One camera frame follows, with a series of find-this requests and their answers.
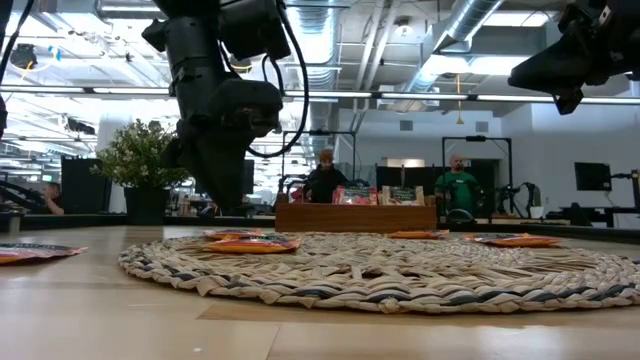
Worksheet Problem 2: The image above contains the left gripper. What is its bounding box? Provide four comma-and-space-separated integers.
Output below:
164, 79, 284, 211

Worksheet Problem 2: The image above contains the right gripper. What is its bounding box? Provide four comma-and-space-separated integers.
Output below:
507, 0, 629, 116

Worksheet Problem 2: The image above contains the orange tea packet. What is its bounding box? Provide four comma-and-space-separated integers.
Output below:
202, 234, 302, 255
387, 229, 450, 240
203, 227, 266, 240
0, 242, 89, 265
463, 232, 562, 249

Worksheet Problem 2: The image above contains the red tea packet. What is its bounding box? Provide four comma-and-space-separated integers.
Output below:
333, 185, 380, 207

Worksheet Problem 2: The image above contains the beige tea packet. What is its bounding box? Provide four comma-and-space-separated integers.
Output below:
380, 185, 426, 207

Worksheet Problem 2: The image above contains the black computer monitor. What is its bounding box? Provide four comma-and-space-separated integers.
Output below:
573, 161, 613, 192
243, 159, 256, 196

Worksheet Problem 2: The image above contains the green potted plant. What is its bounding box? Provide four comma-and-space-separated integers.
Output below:
90, 119, 194, 226

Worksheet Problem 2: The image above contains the yellow hanging pendant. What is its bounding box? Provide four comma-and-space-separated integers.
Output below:
454, 73, 465, 126

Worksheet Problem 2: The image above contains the black upright panel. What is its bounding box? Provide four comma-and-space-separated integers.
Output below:
60, 156, 112, 214

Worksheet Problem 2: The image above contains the person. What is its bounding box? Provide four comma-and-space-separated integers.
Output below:
433, 154, 481, 216
42, 182, 66, 216
302, 148, 351, 204

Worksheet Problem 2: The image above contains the green cactus white pot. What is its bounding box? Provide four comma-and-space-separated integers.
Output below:
529, 183, 545, 220

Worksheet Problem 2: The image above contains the black desk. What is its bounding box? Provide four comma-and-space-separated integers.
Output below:
558, 203, 640, 229

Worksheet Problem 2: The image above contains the wooden three-compartment tray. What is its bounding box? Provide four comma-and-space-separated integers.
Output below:
274, 197, 438, 234

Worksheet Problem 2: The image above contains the black arched clamp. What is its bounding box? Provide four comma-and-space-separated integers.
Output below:
446, 208, 477, 225

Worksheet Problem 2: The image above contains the black hanging dome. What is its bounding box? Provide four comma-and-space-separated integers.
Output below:
8, 42, 39, 70

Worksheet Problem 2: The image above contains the round woven placemat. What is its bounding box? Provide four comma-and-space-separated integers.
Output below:
117, 231, 640, 315

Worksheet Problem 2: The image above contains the silver ventilation duct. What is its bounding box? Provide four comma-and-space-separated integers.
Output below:
287, 0, 344, 151
399, 0, 505, 96

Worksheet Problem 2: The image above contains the black gantry frame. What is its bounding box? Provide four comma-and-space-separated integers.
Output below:
281, 130, 358, 201
441, 135, 514, 216

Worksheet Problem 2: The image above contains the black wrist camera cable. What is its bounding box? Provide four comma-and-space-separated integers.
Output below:
247, 0, 311, 159

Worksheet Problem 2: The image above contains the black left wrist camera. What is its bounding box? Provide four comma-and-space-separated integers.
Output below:
219, 0, 292, 62

